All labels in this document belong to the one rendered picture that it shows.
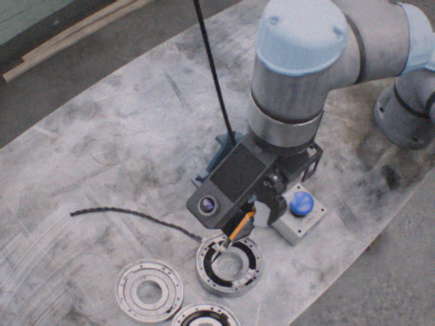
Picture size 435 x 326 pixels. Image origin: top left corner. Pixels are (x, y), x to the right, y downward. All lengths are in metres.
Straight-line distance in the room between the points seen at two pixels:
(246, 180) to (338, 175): 0.39
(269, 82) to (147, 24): 1.91
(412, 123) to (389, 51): 0.50
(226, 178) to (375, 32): 0.23
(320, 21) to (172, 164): 0.53
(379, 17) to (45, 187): 0.65
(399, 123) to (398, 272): 0.92
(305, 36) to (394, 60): 0.11
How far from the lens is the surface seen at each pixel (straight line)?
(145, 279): 0.75
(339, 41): 0.40
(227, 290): 0.73
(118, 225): 0.82
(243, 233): 0.68
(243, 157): 0.53
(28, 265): 0.83
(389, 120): 0.96
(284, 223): 0.78
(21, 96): 2.15
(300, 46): 0.38
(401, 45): 0.46
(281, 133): 0.47
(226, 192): 0.53
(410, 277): 1.79
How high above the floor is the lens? 1.54
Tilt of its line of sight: 58 degrees down
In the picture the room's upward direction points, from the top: 5 degrees clockwise
